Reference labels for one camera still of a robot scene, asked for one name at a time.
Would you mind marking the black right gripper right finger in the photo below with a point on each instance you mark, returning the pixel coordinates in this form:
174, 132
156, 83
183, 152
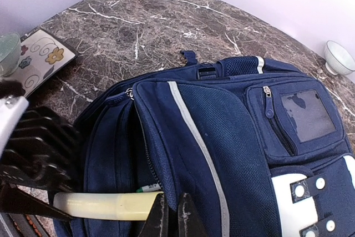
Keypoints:
189, 221

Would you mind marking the navy blue student backpack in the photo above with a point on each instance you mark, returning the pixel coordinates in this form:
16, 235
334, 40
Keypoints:
259, 145

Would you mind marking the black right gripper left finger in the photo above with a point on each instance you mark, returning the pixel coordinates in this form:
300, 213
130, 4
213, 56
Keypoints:
157, 223

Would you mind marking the yellow highlighter pen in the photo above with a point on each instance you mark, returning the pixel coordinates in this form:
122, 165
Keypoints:
107, 206

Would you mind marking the celadon cup on plate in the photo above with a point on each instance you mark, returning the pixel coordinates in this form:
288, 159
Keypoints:
10, 53

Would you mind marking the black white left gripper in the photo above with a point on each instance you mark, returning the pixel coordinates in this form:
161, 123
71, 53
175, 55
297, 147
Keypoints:
39, 149

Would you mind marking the floral square plate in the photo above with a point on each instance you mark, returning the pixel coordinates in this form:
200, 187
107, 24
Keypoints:
42, 55

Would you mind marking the small celadon bowl at back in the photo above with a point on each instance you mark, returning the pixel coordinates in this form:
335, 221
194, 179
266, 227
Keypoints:
338, 60

